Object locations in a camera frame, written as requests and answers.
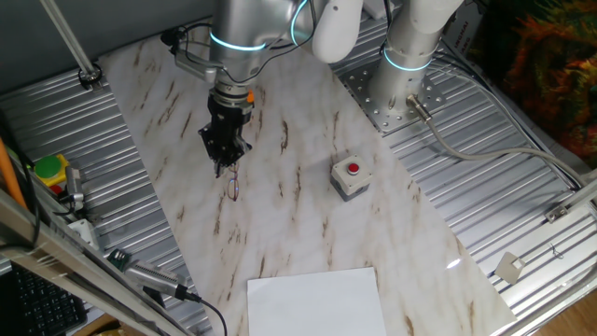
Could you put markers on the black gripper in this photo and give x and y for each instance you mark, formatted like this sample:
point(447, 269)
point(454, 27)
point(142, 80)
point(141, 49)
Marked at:
point(226, 130)

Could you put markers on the dark red framed glasses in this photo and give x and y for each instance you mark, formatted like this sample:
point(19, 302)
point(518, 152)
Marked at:
point(233, 186)

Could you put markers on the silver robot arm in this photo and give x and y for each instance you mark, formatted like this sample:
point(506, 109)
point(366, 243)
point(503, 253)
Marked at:
point(242, 28)

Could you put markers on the orange box red mushroom button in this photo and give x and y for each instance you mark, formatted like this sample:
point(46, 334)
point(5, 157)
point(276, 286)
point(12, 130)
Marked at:
point(251, 97)

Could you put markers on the marble patterned board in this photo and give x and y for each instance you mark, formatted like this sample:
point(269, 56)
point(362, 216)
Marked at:
point(303, 224)

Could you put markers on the grey box small red button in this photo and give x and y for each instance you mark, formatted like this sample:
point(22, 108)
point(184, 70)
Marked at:
point(350, 179)

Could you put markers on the white paper sheet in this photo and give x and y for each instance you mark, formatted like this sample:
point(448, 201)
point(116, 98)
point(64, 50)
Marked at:
point(317, 303)

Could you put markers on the yellow box green button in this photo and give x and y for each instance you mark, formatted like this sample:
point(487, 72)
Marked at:
point(49, 167)

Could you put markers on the aluminium profile beam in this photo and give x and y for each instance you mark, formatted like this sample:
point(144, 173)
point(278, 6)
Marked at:
point(70, 252)

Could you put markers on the orange pole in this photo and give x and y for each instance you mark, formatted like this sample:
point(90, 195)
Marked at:
point(10, 177)

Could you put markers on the black keyboard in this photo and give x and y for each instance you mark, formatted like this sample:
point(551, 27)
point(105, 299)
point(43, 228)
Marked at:
point(42, 308)

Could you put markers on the white printed carton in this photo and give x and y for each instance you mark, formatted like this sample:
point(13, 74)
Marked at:
point(459, 35)

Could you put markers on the colourful patterned cloth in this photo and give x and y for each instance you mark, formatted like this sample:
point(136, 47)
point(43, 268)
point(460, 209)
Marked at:
point(550, 70)

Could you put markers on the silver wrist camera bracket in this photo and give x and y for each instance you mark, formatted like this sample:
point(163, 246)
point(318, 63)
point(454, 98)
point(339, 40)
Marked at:
point(193, 67)

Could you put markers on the silver ribbed camera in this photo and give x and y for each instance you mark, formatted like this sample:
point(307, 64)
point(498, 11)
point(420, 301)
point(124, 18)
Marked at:
point(154, 277)

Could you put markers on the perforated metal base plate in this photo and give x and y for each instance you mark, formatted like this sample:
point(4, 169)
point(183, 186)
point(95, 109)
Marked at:
point(387, 119)

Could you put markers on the aluminium frame post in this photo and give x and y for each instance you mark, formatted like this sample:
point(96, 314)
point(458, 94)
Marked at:
point(70, 42)

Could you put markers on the small white adhesive mount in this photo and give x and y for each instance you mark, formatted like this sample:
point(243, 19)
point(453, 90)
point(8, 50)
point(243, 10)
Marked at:
point(509, 268)

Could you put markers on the aluminium corner bracket rail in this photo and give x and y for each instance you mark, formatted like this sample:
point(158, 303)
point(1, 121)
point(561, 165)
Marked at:
point(573, 200)

